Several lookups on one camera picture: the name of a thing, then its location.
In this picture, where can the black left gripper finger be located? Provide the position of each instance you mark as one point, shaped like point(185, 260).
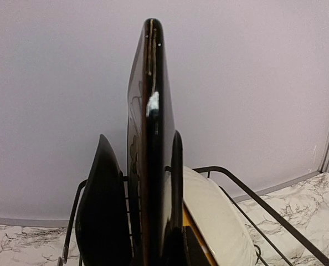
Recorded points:
point(193, 252)

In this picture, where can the round brown rim floral plate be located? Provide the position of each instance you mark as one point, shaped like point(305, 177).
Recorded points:
point(219, 223)

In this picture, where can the black square floral plate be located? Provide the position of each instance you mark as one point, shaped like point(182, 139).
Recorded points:
point(101, 227)

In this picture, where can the white square floral plate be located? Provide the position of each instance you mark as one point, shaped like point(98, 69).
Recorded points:
point(150, 132)

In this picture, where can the yellow polka dot plate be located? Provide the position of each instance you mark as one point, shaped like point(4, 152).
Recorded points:
point(189, 221)

